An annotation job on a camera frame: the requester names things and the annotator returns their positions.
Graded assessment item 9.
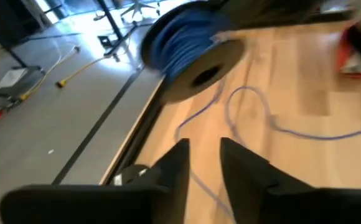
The small round black reel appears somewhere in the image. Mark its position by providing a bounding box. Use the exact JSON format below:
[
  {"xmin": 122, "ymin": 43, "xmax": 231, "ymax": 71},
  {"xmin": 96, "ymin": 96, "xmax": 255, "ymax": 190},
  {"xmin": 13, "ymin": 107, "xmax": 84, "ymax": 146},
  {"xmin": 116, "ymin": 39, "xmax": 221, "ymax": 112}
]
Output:
[{"xmin": 113, "ymin": 164, "xmax": 152, "ymax": 187}]

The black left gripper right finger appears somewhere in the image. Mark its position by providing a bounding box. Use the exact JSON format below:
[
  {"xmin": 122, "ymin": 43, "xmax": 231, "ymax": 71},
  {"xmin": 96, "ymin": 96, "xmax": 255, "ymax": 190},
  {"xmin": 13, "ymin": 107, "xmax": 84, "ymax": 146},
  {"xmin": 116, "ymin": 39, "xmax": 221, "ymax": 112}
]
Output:
[{"xmin": 220, "ymin": 137, "xmax": 361, "ymax": 224}]

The black cord spool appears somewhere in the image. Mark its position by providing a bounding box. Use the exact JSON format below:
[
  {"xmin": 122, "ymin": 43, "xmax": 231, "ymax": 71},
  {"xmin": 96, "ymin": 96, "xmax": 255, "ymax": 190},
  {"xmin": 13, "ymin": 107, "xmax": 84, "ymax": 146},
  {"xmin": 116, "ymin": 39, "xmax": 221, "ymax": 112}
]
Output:
[{"xmin": 139, "ymin": 0, "xmax": 246, "ymax": 105}]

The black stand base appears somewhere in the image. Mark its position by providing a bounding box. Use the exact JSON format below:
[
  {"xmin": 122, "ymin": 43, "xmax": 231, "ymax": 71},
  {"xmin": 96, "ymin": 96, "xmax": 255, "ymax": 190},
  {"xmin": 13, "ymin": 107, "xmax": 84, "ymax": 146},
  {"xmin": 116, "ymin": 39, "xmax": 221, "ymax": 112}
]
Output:
[{"xmin": 93, "ymin": 0, "xmax": 157, "ymax": 57}]

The yellow floor cable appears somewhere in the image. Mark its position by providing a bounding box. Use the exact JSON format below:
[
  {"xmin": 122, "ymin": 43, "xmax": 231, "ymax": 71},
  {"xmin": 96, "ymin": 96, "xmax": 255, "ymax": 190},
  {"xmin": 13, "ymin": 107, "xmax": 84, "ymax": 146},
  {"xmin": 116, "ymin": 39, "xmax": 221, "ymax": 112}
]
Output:
[
  {"xmin": 55, "ymin": 55, "xmax": 107, "ymax": 89},
  {"xmin": 19, "ymin": 45, "xmax": 82, "ymax": 101}
]

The long blue cord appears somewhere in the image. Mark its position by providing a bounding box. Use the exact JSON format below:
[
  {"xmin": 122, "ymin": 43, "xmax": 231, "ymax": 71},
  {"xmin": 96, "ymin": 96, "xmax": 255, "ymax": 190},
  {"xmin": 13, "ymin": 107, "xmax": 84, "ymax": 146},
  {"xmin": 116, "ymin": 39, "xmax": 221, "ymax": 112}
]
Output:
[{"xmin": 151, "ymin": 7, "xmax": 361, "ymax": 220}]

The red tape dispenser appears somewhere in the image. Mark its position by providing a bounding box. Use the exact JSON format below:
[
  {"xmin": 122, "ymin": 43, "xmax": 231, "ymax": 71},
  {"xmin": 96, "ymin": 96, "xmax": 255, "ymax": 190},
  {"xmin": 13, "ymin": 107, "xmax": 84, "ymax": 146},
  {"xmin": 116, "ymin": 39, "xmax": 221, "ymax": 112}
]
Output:
[{"xmin": 335, "ymin": 24, "xmax": 361, "ymax": 79}]

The black metal table frame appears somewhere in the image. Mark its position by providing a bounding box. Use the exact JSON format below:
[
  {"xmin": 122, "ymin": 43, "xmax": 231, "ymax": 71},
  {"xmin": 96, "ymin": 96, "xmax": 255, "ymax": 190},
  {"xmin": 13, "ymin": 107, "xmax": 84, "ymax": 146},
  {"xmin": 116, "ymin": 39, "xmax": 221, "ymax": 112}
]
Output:
[{"xmin": 105, "ymin": 11, "xmax": 354, "ymax": 185}]

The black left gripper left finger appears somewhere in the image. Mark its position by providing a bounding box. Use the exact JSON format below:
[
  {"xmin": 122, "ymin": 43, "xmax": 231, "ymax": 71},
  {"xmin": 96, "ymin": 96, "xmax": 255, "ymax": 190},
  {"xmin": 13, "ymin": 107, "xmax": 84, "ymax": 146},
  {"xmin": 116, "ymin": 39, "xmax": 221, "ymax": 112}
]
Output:
[{"xmin": 0, "ymin": 138, "xmax": 190, "ymax": 224}]

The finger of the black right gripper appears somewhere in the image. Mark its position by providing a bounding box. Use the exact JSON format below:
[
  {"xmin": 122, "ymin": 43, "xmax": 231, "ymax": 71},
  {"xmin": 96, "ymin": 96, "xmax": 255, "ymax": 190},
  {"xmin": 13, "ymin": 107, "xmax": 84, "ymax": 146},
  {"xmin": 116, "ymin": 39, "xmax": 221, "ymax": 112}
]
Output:
[{"xmin": 219, "ymin": 0, "xmax": 324, "ymax": 31}]

